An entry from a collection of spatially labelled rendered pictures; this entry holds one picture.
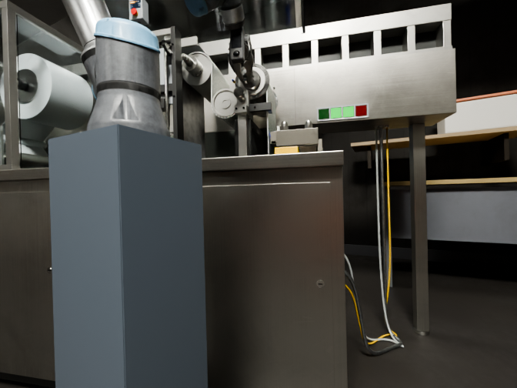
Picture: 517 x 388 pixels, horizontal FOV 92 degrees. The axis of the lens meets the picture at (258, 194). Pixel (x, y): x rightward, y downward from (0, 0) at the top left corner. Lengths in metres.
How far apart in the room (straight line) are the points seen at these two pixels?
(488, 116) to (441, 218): 0.94
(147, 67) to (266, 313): 0.71
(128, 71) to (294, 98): 1.01
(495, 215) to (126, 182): 2.34
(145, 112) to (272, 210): 0.44
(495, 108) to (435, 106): 1.37
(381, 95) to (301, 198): 0.85
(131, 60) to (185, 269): 0.41
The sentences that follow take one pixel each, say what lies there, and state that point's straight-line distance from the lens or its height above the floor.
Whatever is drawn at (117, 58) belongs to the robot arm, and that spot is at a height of 1.04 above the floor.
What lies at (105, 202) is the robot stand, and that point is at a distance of 0.46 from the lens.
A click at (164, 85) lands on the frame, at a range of 1.15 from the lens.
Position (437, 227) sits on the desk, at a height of 0.49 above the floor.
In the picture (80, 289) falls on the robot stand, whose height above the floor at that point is 0.63.
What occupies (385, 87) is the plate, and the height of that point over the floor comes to 1.29.
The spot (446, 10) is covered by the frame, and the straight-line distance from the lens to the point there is 1.71.
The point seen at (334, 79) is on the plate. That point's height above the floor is 1.36.
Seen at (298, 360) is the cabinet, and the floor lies 0.29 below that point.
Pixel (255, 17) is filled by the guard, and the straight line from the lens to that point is 1.63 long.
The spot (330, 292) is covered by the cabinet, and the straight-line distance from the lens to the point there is 0.81.
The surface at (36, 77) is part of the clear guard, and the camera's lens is 1.61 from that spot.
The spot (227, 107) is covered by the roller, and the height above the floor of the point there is 1.15.
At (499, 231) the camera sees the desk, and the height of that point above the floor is 0.47.
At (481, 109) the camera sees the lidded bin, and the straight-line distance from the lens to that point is 2.83.
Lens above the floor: 0.79
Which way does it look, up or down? level
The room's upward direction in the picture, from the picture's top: 1 degrees counter-clockwise
